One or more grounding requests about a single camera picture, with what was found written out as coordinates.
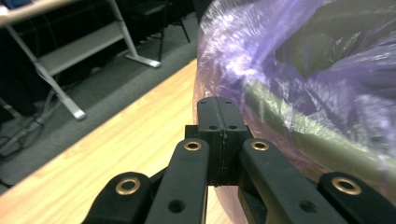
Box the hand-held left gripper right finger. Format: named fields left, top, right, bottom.
left=220, top=96, right=254, bottom=187

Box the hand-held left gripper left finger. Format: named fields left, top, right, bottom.
left=185, top=96, right=224, bottom=187

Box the green plastic bin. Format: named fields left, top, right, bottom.
left=242, top=0, right=396, bottom=200

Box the purple plastic bag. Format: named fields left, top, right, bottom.
left=191, top=0, right=396, bottom=224

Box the black chair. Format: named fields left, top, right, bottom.
left=124, top=0, right=191, bottom=63

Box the white metal desk frame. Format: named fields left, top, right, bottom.
left=0, top=0, right=163, bottom=121

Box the bundle of floor cables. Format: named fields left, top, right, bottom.
left=0, top=88, right=64, bottom=158

